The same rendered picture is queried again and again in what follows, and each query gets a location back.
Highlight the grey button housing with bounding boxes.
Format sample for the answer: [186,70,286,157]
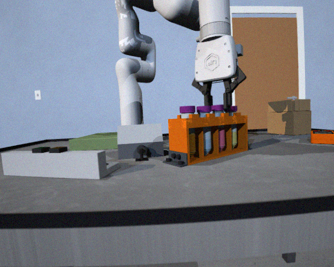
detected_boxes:
[117,123,164,161]

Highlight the brown cardboard box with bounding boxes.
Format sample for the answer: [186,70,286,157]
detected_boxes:
[267,99,311,136]

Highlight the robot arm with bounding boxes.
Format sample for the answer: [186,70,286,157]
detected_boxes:
[115,0,231,125]

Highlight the orange tube rack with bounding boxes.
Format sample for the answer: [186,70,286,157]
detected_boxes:
[168,112,248,165]

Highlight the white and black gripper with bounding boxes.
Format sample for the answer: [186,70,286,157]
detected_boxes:
[191,34,247,110]

